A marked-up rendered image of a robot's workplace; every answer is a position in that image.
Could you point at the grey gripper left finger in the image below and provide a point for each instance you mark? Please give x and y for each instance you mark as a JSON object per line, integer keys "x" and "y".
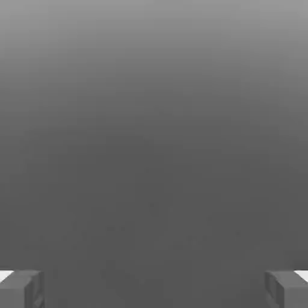
{"x": 16, "y": 290}

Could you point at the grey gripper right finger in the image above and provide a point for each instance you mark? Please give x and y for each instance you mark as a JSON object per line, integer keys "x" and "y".
{"x": 291, "y": 290}

